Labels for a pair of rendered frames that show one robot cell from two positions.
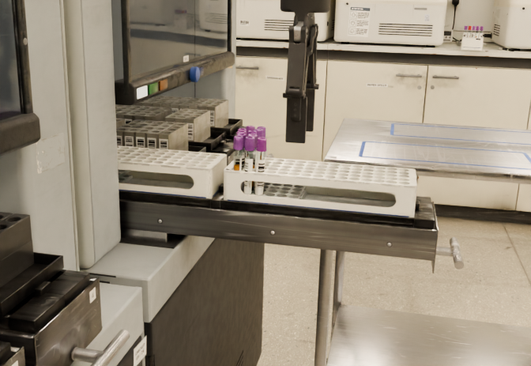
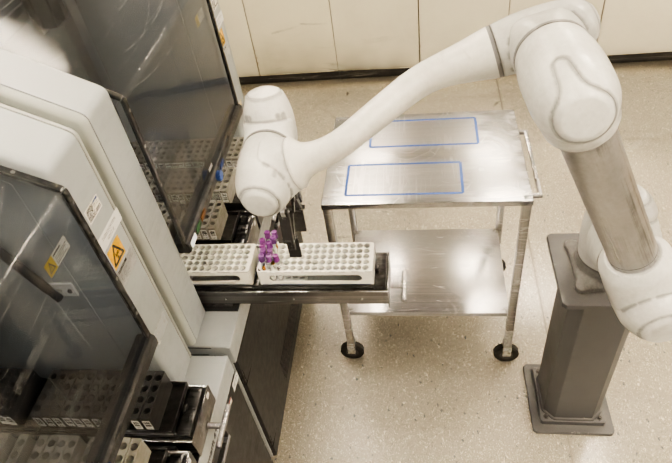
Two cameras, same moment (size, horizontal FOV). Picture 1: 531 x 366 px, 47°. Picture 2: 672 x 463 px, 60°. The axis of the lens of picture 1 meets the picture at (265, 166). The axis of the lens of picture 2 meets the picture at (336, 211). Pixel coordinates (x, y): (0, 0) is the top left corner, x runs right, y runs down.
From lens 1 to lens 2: 85 cm
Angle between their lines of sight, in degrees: 27
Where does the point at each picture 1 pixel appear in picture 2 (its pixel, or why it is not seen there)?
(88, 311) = (207, 403)
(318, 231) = (319, 296)
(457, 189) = not seen: hidden behind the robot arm
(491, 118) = not seen: outside the picture
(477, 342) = (449, 250)
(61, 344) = (202, 429)
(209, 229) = (256, 300)
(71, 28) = (147, 256)
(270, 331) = (313, 232)
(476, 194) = not seen: hidden behind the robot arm
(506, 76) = not seen: outside the picture
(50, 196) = (167, 345)
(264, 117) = (275, 13)
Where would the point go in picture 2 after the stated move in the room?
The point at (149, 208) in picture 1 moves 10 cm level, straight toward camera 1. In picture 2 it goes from (217, 294) to (223, 323)
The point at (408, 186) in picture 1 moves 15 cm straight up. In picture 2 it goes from (367, 271) to (362, 229)
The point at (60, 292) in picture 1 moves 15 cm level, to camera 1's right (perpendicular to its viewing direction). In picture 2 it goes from (193, 408) to (261, 397)
